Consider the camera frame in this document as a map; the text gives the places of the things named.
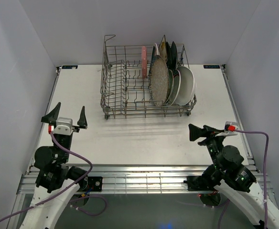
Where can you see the dark logo sticker right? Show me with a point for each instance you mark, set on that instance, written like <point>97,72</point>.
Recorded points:
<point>208,66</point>

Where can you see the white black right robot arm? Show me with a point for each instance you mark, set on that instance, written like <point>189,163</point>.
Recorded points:
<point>229,176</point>

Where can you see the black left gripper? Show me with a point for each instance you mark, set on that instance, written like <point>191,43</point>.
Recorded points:
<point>51,117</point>

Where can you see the white oval plate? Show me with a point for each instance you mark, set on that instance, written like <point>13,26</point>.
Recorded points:
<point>187,86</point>

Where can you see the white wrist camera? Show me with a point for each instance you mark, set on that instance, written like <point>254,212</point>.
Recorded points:
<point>230,129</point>
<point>62,126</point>

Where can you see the grey wire dish rack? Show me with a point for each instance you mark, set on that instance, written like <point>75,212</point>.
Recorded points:
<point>123,90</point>

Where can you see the white plate steam logo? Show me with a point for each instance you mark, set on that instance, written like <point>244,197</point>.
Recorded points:
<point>155,51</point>

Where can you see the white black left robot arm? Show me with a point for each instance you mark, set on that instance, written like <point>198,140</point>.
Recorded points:
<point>56,182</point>

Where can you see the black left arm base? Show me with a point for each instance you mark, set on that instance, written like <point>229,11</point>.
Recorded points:
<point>92,184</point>

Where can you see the cream floral square plate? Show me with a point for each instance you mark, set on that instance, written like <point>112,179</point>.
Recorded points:
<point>162,48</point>

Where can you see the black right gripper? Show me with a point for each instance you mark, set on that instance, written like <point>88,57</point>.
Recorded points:
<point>209,132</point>

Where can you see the white plate green red rim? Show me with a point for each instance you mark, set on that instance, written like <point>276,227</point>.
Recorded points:
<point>176,86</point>

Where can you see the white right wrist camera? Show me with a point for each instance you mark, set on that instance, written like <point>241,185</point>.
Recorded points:
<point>230,129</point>

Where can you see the dark logo sticker left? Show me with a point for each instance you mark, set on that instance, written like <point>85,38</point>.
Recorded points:
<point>69,67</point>

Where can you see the black floral square plate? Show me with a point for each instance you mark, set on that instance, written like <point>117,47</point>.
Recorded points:
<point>169,56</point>

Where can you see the mint green flower plate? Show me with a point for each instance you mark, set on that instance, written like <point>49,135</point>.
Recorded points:
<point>170,85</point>

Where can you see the pink dotted scalloped plate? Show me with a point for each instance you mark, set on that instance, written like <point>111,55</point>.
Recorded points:
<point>144,61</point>

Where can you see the speckled brown round plate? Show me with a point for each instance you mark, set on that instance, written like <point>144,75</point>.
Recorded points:
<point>158,80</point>

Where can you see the dark logo sticker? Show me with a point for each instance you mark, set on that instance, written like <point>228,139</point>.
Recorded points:
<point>208,66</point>
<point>69,67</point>

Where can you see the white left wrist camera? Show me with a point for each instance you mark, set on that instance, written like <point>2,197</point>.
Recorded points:
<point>62,126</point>

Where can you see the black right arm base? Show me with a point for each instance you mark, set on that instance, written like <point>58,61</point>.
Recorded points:
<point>200,183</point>

